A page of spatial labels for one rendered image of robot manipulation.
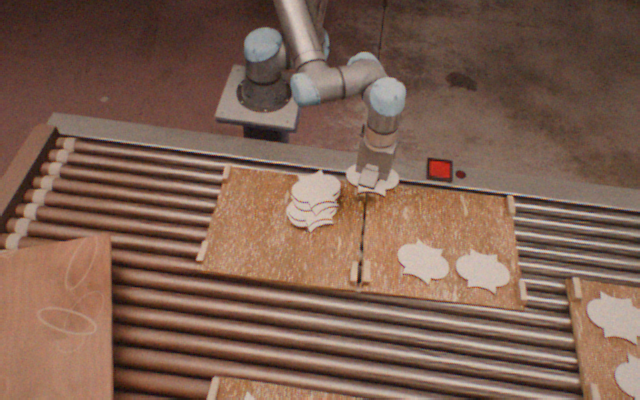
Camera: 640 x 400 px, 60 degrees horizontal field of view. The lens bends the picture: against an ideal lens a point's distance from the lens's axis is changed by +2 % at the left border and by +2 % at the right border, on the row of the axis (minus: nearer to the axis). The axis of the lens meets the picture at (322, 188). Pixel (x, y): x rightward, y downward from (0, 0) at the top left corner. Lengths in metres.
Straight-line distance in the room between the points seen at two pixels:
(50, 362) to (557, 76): 3.16
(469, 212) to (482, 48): 2.26
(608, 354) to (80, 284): 1.23
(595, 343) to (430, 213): 0.51
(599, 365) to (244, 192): 0.99
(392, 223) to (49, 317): 0.86
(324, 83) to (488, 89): 2.30
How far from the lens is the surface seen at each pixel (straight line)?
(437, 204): 1.59
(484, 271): 1.49
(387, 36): 3.69
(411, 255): 1.46
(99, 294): 1.34
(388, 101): 1.19
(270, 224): 1.49
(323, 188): 1.50
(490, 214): 1.61
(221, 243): 1.47
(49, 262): 1.43
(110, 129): 1.83
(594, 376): 1.48
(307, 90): 1.23
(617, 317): 1.57
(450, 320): 1.43
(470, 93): 3.40
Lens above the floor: 2.18
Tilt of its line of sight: 52 degrees down
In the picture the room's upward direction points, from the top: 4 degrees clockwise
